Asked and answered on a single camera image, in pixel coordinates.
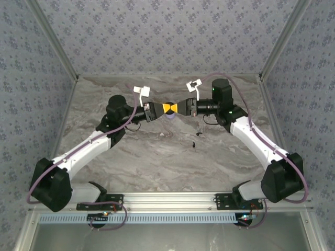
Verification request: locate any aluminium corner post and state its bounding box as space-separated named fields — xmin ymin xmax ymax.
xmin=259 ymin=0 xmax=312 ymax=79
xmin=26 ymin=0 xmax=80 ymax=81

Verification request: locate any grey metal panel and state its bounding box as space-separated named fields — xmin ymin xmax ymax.
xmin=31 ymin=222 xmax=307 ymax=251

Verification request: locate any slotted grey cable duct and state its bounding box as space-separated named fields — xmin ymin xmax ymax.
xmin=38 ymin=213 xmax=240 ymax=225

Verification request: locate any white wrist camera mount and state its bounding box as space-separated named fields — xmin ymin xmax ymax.
xmin=185 ymin=79 xmax=204 ymax=101
xmin=132 ymin=85 xmax=151 ymax=107

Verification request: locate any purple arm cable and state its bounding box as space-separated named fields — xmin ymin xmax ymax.
xmin=203 ymin=73 xmax=309 ymax=230
xmin=27 ymin=83 xmax=128 ymax=231

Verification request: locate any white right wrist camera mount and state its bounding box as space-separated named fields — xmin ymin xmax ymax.
xmin=185 ymin=79 xmax=204 ymax=101

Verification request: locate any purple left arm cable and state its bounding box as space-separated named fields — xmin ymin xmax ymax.
xmin=27 ymin=83 xmax=128 ymax=231

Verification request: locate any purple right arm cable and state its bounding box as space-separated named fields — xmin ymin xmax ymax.
xmin=203 ymin=73 xmax=309 ymax=230

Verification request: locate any wide grooved aluminium rail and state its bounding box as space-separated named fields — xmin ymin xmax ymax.
xmin=28 ymin=191 xmax=314 ymax=212

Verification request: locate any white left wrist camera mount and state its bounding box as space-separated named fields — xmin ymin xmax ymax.
xmin=132 ymin=85 xmax=151 ymax=107

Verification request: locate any aluminium frame leg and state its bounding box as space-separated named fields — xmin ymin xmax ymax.
xmin=299 ymin=211 xmax=328 ymax=251
xmin=14 ymin=211 xmax=40 ymax=251

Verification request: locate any thin aluminium table edge rail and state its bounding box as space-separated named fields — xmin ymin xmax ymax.
xmin=77 ymin=74 xmax=261 ymax=78

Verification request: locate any aluminium table side rail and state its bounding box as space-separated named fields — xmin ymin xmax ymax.
xmin=258 ymin=75 xmax=299 ymax=191
xmin=39 ymin=77 xmax=79 ymax=193

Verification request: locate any small circuit board with LED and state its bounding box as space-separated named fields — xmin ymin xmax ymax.
xmin=87 ymin=213 xmax=109 ymax=223
xmin=235 ymin=213 xmax=256 ymax=226

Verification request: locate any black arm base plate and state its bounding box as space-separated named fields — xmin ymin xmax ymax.
xmin=76 ymin=194 xmax=124 ymax=211
xmin=215 ymin=193 xmax=264 ymax=211

